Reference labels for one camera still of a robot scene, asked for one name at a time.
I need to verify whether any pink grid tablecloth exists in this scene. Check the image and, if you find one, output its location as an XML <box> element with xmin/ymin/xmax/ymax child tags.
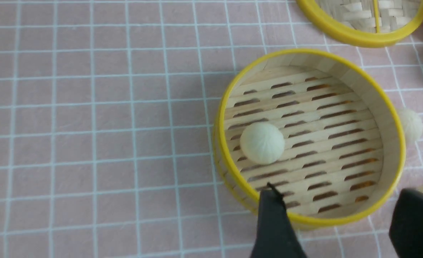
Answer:
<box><xmin>0</xmin><ymin>0</ymin><xmax>423</xmax><ymax>258</ymax></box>

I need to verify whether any woven bamboo steamer lid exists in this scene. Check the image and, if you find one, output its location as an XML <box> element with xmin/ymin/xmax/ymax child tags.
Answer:
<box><xmin>297</xmin><ymin>0</ymin><xmax>423</xmax><ymax>48</ymax></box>

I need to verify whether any bamboo steamer tray yellow rim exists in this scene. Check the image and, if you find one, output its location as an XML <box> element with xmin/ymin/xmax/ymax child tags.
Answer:
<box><xmin>213</xmin><ymin>49</ymin><xmax>406</xmax><ymax>230</ymax></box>

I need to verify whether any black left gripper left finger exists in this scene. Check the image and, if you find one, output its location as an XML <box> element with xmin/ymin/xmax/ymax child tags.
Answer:
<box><xmin>250</xmin><ymin>183</ymin><xmax>307</xmax><ymax>258</ymax></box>

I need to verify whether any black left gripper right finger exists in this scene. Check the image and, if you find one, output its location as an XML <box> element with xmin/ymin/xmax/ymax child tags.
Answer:
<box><xmin>389</xmin><ymin>188</ymin><xmax>423</xmax><ymax>258</ymax></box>

